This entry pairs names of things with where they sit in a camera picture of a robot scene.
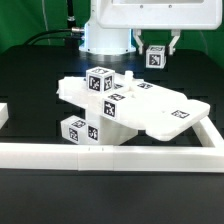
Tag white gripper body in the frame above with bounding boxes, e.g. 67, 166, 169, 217
91, 0, 223, 30

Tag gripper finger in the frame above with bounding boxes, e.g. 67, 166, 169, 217
168, 29, 181, 55
133, 29, 144, 55

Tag white chair back frame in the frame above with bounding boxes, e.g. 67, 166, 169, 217
58, 73, 210, 141

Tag white chair seat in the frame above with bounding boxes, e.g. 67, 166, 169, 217
61, 112, 138, 145

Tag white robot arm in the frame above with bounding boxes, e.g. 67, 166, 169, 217
80, 0, 223, 56

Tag white U-shaped fence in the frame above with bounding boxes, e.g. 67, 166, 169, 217
0, 118, 224, 173

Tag white block at left edge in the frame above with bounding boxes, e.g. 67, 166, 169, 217
0, 103, 8, 129

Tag black cables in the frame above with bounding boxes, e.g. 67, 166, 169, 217
23, 27, 86, 46

